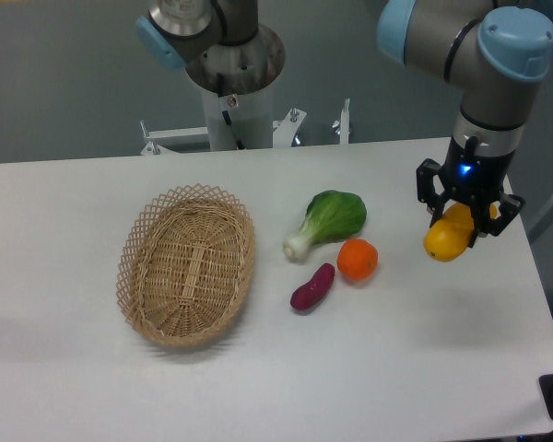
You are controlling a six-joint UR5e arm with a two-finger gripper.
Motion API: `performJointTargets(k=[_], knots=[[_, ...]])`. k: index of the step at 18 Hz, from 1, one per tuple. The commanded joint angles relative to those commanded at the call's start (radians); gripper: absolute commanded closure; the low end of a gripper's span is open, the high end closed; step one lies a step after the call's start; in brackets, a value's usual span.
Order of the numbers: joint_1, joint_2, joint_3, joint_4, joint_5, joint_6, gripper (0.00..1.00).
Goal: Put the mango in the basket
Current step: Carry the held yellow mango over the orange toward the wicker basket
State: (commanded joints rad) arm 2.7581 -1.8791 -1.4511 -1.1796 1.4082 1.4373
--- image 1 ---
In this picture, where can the yellow mango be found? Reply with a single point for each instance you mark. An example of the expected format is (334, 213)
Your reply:
(449, 237)

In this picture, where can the green bok choy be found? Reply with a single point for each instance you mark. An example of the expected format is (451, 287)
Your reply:
(331, 216)

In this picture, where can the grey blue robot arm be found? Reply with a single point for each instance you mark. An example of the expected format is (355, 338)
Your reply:
(495, 51)

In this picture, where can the woven wicker basket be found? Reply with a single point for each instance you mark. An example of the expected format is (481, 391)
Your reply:
(186, 266)

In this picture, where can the purple sweet potato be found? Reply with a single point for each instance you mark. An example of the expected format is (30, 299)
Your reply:
(310, 294)

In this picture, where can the white metal base frame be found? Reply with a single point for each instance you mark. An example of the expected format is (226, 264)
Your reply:
(285, 133)

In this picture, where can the orange tangerine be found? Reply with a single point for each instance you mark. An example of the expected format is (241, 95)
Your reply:
(357, 259)

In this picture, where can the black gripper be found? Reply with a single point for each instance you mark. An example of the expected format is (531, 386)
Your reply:
(472, 180)

